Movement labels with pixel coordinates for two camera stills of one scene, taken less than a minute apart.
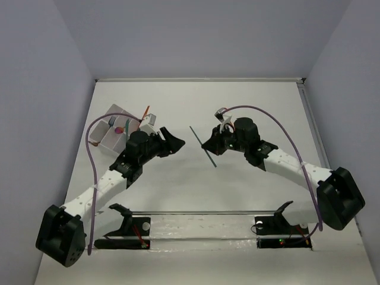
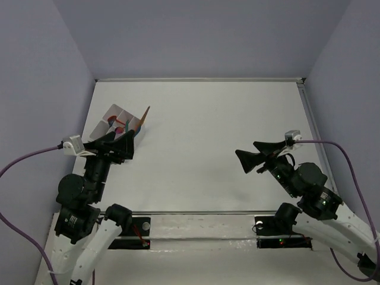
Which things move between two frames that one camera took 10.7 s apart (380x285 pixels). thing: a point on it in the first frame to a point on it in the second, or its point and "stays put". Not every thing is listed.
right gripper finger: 214,143 to 248,160
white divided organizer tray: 113,131 stays put
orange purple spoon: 119,130 stays put
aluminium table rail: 302,85 stays put
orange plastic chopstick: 145,115 stays put
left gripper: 161,142 to 104,153
